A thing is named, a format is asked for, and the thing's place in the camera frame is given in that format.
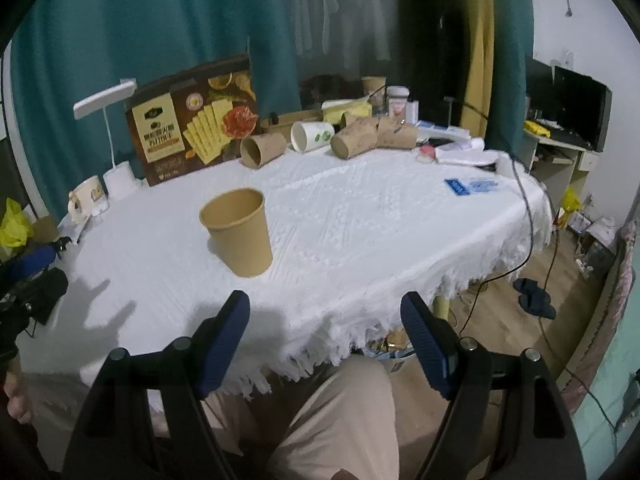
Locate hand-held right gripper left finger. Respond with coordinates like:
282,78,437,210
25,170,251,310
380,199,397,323
60,291,250,480

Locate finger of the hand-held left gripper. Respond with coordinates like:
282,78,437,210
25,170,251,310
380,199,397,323
0,244,57,286

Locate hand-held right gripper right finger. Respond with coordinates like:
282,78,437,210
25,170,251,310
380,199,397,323
400,292,586,480

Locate plain brown paper cup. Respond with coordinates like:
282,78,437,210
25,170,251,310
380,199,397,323
199,188,274,279

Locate white cup with green print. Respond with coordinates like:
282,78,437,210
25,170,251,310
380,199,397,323
290,120,335,153

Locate person's left hand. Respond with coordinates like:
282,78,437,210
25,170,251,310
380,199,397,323
0,360,35,426

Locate yellow plastic bag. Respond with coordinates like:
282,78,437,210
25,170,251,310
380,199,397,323
0,197,33,248

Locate white printed mug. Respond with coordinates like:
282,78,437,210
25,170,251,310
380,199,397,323
67,175,111,226

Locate white fringed tablecloth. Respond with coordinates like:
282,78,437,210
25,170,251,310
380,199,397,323
15,147,553,431

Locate white desk lamp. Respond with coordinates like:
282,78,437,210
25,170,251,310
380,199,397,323
72,78,138,196

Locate pink blanket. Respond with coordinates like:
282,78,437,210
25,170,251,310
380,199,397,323
565,220,640,411

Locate white plastic bag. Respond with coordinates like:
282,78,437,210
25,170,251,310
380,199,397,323
435,137,498,166

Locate small yellow bag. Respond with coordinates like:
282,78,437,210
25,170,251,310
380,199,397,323
560,186,583,213

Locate white and blue packets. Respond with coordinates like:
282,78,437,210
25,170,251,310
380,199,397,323
415,120,471,142

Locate brown cracker box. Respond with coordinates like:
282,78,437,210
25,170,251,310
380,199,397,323
124,55,261,187

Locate beige computer desk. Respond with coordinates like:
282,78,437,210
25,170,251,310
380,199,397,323
522,127,601,211

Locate wooden box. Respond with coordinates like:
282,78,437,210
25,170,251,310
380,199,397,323
270,109,323,134

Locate white jar with red label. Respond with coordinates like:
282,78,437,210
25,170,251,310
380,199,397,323
385,86,410,120

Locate yellow box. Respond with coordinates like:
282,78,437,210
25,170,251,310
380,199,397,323
321,99,373,123

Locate teal curtain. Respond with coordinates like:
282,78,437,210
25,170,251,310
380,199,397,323
487,0,536,153
10,0,301,221

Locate black monitor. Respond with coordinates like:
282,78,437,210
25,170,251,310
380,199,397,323
552,65,613,153

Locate yellow curtain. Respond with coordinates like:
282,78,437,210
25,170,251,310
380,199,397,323
457,0,496,138

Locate sheer white curtain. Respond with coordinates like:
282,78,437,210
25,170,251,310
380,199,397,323
277,0,401,91

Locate black cable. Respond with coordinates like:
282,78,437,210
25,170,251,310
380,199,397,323
445,96,537,336

